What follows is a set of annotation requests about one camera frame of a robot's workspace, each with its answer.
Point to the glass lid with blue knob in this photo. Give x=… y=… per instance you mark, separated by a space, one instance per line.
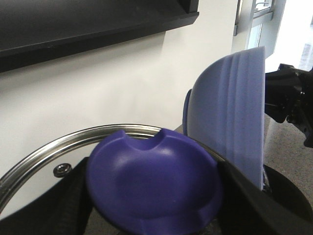
x=143 y=180

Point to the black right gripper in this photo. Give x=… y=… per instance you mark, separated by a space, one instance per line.
x=289 y=97

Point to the grey window frame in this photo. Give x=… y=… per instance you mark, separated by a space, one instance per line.
x=257 y=24

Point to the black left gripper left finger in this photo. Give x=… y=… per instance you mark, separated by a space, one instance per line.
x=63 y=210

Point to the light blue bowl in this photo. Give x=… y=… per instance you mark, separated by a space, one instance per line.
x=225 y=110

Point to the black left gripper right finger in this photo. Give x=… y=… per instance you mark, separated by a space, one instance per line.
x=246 y=210

